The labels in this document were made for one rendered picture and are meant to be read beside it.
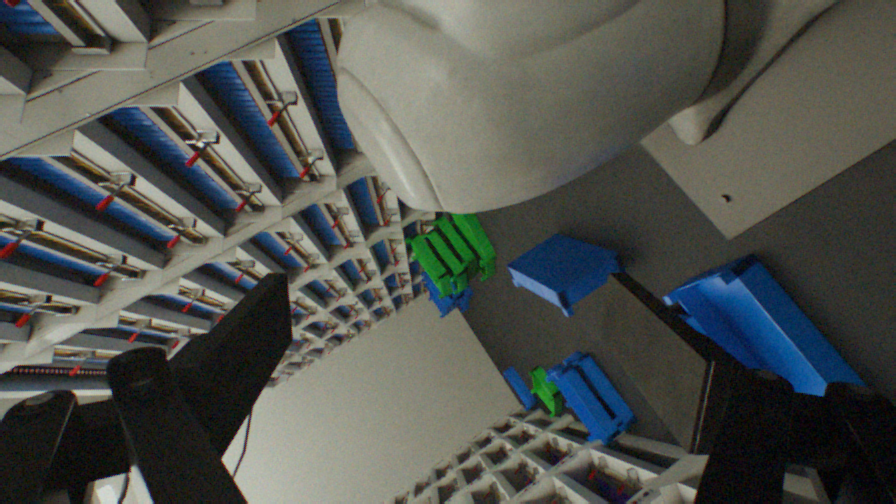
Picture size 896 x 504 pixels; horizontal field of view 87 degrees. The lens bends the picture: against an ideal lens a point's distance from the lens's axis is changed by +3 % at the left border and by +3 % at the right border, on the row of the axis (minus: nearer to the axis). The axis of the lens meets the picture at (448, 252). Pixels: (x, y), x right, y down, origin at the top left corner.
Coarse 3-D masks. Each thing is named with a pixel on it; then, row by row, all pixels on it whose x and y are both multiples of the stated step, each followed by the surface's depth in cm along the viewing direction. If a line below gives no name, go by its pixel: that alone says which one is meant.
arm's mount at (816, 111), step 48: (864, 0) 27; (816, 48) 30; (864, 48) 28; (768, 96) 34; (816, 96) 32; (864, 96) 29; (672, 144) 45; (720, 144) 40; (768, 144) 36; (816, 144) 33; (864, 144) 31; (720, 192) 43; (768, 192) 38
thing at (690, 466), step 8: (688, 456) 135; (696, 456) 132; (704, 456) 129; (680, 464) 133; (688, 464) 130; (696, 464) 128; (704, 464) 127; (664, 472) 135; (672, 472) 132; (680, 472) 129; (688, 472) 126; (696, 472) 127; (656, 480) 133; (664, 480) 130; (672, 480) 128; (680, 480) 126; (648, 488) 132; (656, 488) 129; (656, 496) 125
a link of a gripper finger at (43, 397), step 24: (24, 408) 10; (48, 408) 10; (72, 408) 11; (0, 432) 10; (24, 432) 10; (48, 432) 10; (72, 432) 10; (0, 456) 9; (24, 456) 9; (48, 456) 9; (0, 480) 8; (24, 480) 8; (48, 480) 9
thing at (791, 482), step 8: (784, 480) 107; (792, 480) 105; (800, 480) 104; (808, 480) 102; (784, 488) 104; (792, 488) 103; (800, 488) 101; (808, 488) 100; (784, 496) 106; (792, 496) 103; (800, 496) 100; (808, 496) 98; (816, 496) 96
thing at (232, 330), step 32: (256, 288) 17; (288, 288) 18; (224, 320) 14; (256, 320) 15; (288, 320) 18; (192, 352) 12; (224, 352) 13; (256, 352) 15; (192, 384) 12; (224, 384) 13; (256, 384) 15; (224, 416) 13; (224, 448) 13
